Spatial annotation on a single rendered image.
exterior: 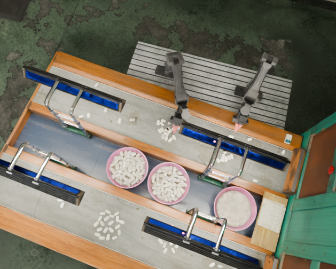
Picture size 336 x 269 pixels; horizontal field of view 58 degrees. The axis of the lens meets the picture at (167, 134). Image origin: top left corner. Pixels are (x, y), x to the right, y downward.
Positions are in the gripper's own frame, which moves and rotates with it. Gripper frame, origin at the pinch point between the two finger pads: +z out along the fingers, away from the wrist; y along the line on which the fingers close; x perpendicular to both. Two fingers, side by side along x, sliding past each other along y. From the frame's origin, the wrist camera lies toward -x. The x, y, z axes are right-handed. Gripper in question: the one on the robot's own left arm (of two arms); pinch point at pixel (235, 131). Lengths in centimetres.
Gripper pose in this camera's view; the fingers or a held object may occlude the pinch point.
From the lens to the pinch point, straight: 201.9
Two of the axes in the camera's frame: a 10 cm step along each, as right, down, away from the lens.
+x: 2.1, -3.5, 9.1
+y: 9.4, 3.4, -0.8
